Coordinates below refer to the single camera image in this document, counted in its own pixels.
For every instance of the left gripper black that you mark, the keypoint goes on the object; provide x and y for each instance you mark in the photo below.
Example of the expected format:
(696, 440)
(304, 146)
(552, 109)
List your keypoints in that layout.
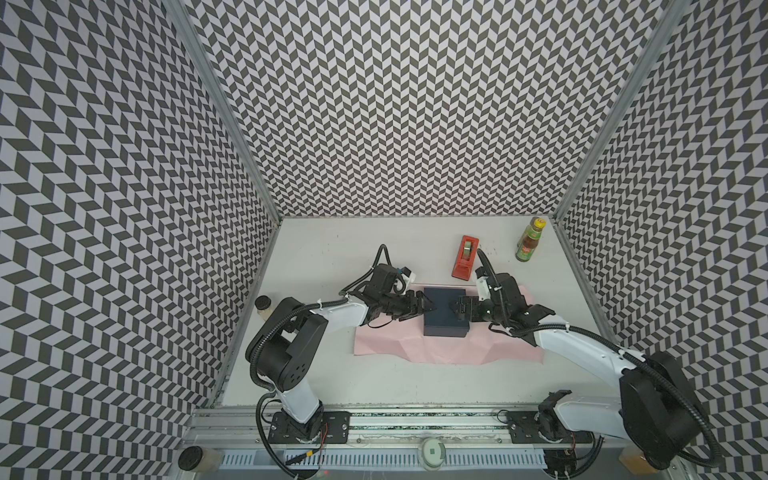
(413, 310)

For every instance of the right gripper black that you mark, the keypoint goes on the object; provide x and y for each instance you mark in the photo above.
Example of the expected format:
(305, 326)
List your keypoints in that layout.
(477, 306)

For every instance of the dark navy gift box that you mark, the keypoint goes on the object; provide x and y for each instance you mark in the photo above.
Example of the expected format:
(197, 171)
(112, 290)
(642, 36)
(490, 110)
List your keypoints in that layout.
(441, 320)

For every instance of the pink wrapping paper sheet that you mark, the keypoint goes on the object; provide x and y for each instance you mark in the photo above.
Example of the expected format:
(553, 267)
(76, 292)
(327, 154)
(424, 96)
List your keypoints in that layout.
(407, 341)

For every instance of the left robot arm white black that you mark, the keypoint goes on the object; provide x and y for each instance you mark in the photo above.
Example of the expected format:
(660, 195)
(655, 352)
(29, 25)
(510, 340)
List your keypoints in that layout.
(281, 353)

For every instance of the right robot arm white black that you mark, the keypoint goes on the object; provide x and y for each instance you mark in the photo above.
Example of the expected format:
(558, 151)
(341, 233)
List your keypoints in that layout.
(652, 403)

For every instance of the red tape dispenser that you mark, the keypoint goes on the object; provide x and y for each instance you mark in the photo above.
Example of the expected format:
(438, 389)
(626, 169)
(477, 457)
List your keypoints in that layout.
(464, 263)

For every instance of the green sauce bottle yellow cap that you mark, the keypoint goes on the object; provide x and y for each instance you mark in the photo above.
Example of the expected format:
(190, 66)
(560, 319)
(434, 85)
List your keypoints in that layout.
(530, 239)

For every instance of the round white button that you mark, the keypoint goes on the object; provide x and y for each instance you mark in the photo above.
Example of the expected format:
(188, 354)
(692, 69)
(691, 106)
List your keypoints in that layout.
(432, 454)

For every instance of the small jar black lid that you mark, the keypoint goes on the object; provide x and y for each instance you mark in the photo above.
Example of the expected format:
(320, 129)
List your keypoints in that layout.
(264, 306)

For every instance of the right corner jar black lid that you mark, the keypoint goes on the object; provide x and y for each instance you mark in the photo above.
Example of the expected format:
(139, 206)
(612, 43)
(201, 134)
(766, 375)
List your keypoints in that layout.
(635, 462)

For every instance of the corner jar black lid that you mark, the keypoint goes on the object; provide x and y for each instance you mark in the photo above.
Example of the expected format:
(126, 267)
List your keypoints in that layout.
(635, 462)
(198, 459)

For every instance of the left corner jar black lid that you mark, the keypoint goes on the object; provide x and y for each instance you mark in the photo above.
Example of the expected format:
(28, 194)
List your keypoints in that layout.
(198, 459)

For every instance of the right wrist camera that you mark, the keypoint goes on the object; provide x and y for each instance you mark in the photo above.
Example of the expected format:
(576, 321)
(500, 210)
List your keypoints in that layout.
(483, 289)

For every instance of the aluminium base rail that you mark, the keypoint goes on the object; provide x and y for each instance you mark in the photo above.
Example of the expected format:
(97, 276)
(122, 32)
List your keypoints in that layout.
(387, 426)

